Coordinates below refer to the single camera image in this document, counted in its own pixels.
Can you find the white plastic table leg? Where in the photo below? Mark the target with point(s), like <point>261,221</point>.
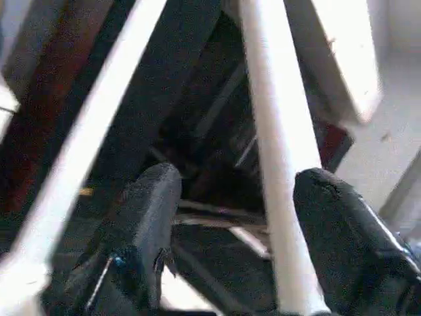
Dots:
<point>276,131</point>

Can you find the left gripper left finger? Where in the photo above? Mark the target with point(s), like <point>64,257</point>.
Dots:
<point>141,230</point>

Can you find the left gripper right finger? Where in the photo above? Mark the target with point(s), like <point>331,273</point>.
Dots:
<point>355,257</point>

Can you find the white plastic table top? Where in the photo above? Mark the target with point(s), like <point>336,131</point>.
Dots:
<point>83,131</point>

